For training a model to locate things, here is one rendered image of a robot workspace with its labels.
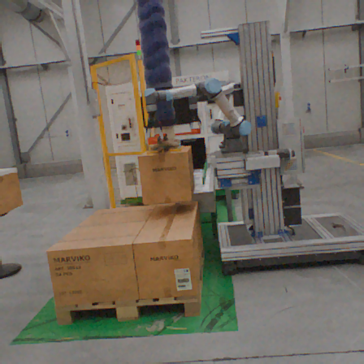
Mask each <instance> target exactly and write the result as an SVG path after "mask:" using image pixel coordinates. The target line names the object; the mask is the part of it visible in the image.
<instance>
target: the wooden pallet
mask: <svg viewBox="0 0 364 364"><path fill-rule="evenodd" d="M203 262H204V249H203V242H202V245H201V261H200V270H199V279H198V286H197V295H196V296H186V297H165V298H153V299H142V300H141V299H140V300H130V301H108V302H96V303H84V304H73V305H56V306H55V311H56V315H57V320H58V325H70V324H73V323H74V321H75V320H76V318H77V317H78V315H79V314H80V312H81V311H82V310H95V309H106V308H115V309H116V314H117V319H118V321H119V320H132V319H139V317H140V315H141V311H142V307H143V306H152V305H165V304H176V303H184V311H185V316H193V315H200V306H201V294H202V273H203Z"/></svg>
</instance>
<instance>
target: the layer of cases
mask: <svg viewBox="0 0 364 364"><path fill-rule="evenodd" d="M201 252H202V230H201V222H200V215H199V206H198V201H189V202H180V203H163V204H153V205H146V206H129V207H120V208H111V209H102V210H96V211H95V213H93V214H92V215H91V216H89V217H88V218H87V219H86V220H85V221H84V222H83V223H81V224H80V225H79V226H77V227H76V228H75V229H73V230H72V231H71V232H69V233H68V234H67V235H65V236H64V237H63V238H62V239H61V240H60V241H59V242H57V243H56V244H55V245H53V246H52V247H51V248H50V249H48V250H47V251H46V254H47V258H48V263H49V268H50V276H51V281H52V290H53V294H54V303H55V305H56V306H61V305H73V304H84V303H96V302H108V301H130V300H140V299H141V300H142V299H153V298H165V297H186V296H196V295H197V286H198V279H199V270H200V261H201Z"/></svg>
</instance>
